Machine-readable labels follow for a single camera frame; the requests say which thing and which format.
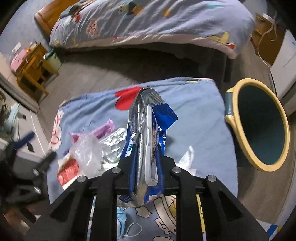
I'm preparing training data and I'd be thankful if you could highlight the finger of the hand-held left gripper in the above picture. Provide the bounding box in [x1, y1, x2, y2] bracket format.
[9, 131, 36, 154]
[28, 151, 57, 197]

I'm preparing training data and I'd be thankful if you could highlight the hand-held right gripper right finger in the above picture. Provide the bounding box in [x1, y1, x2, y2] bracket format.
[154, 142, 270, 241]

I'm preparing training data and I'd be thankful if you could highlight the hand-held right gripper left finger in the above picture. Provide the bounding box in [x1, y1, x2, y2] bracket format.
[25, 144, 139, 241]

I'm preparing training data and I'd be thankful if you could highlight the blue face mask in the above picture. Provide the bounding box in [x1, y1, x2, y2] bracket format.
[117, 206, 142, 239]

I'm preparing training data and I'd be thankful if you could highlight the blue wet wipes packet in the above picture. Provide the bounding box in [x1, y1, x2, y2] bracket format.
[117, 86, 178, 208]

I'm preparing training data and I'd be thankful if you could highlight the yellow rimmed trash bin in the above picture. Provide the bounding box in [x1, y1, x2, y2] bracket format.
[224, 78, 290, 172]

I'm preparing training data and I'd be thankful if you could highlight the white cabinet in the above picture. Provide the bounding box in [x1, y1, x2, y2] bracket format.
[0, 72, 50, 173]

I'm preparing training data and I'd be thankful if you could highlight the red box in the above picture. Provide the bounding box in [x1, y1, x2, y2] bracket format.
[57, 159, 80, 186]

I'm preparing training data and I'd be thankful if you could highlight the light teal plastic object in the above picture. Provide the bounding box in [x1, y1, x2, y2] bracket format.
[0, 104, 22, 131]

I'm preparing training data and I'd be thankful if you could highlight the white tissue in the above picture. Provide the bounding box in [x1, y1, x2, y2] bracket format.
[176, 146, 197, 176]

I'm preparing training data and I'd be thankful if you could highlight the silver foil blister pack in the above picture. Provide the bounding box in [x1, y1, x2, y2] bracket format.
[99, 127, 127, 173]

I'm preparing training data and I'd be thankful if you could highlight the clear plastic bag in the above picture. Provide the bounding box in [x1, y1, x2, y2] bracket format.
[69, 133, 104, 176]

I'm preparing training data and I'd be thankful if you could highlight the pink wrapper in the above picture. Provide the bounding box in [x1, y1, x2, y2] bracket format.
[69, 119, 115, 142]

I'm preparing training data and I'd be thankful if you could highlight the blue printed table blanket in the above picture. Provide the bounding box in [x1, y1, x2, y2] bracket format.
[46, 77, 238, 241]

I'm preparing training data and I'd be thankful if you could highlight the wooden side table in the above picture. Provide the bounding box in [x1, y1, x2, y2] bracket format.
[16, 43, 59, 96]

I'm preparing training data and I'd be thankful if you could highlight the pink box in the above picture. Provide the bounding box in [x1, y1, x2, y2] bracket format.
[10, 50, 28, 70]

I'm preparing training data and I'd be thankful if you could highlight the small bin with green lid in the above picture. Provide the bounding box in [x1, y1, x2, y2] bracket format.
[43, 47, 62, 72]

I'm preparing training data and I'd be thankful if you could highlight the wooden bed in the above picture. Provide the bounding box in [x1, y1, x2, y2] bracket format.
[34, 0, 234, 84]

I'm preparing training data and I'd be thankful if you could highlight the bed with cartoon duvet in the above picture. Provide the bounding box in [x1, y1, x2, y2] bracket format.
[48, 0, 256, 59]

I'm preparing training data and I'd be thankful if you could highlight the white appliance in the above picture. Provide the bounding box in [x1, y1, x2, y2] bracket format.
[269, 29, 296, 116]

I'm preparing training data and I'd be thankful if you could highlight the wooden nightstand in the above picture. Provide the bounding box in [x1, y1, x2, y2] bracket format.
[251, 13, 286, 67]

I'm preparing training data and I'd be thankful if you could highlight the white cable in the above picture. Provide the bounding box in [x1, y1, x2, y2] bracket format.
[255, 13, 278, 68]

